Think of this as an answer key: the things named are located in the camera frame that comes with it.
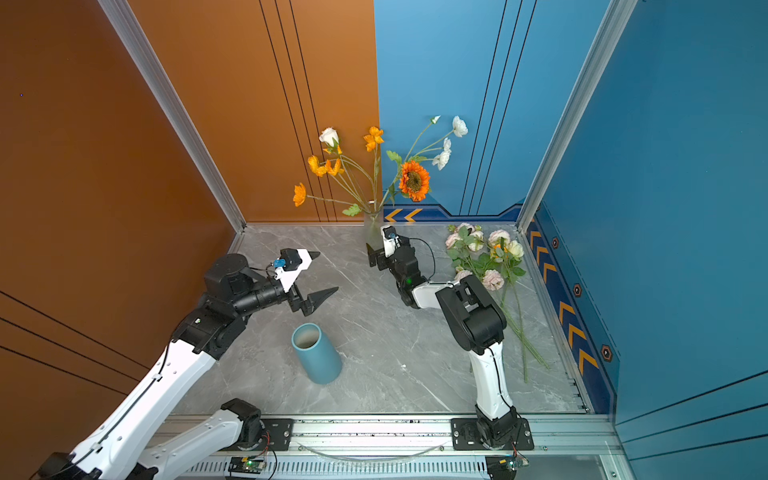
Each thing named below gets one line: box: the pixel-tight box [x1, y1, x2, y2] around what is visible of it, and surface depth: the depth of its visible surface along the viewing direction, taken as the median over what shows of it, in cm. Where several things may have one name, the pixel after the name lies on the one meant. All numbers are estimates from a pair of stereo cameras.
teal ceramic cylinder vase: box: [291, 322, 343, 385], surface depth 73 cm
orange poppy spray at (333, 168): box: [293, 156, 370, 217], surface depth 87 cm
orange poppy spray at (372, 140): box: [363, 126, 385, 216], surface depth 94 cm
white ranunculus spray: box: [405, 115, 469, 170], surface depth 88 cm
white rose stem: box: [319, 127, 371, 213], surface depth 91 cm
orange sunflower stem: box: [380, 151, 431, 209], surface depth 81 cm
